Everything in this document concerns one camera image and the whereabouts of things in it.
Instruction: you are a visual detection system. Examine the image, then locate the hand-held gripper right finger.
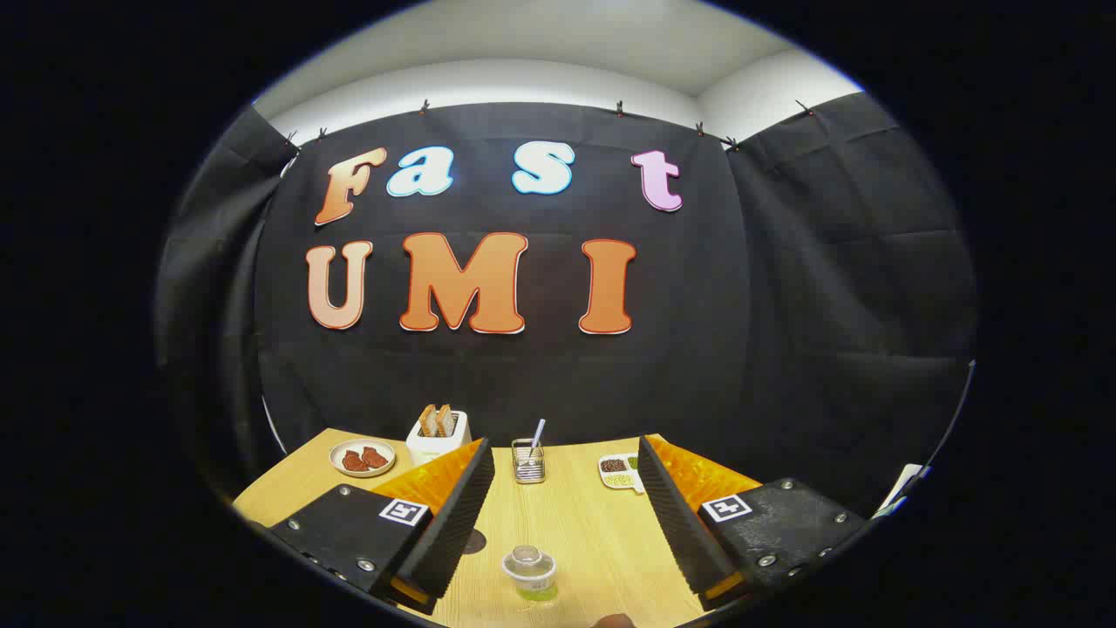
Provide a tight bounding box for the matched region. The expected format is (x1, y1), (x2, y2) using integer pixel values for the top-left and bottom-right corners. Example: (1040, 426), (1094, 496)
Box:
(636, 433), (867, 613)

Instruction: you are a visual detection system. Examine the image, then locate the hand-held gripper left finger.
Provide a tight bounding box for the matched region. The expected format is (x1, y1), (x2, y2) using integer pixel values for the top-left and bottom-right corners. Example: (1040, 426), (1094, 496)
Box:
(269, 438), (496, 616)

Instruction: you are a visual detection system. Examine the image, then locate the clear juice bottle white label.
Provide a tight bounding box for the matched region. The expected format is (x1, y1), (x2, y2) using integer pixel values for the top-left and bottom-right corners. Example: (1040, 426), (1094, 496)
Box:
(501, 545), (559, 603)

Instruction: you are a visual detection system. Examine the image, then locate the white toaster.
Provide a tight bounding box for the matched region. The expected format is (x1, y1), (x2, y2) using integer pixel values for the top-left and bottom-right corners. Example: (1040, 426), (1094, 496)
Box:
(405, 410), (473, 467)

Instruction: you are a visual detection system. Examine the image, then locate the white divided dish with beans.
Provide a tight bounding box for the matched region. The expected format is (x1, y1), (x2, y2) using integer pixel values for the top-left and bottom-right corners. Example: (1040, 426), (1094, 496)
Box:
(597, 453), (646, 495)

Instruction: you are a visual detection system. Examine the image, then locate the wooden table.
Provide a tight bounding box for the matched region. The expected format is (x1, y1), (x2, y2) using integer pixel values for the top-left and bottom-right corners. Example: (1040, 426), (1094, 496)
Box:
(232, 427), (751, 628)

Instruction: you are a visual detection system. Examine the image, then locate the small white plate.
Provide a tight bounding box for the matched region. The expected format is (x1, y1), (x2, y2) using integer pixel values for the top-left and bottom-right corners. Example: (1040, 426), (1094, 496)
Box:
(329, 439), (397, 479)

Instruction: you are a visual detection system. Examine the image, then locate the white panel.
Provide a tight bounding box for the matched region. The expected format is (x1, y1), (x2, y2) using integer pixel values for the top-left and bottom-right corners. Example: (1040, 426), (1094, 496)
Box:
(876, 462), (932, 520)

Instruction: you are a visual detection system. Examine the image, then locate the black backdrop cloth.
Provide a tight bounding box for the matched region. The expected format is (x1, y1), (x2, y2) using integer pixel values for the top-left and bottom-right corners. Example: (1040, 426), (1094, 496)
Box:
(155, 92), (977, 524)

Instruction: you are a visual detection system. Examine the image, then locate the metal wire holder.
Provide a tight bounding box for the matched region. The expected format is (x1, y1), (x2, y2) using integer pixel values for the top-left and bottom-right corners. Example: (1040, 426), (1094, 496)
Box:
(511, 438), (547, 485)

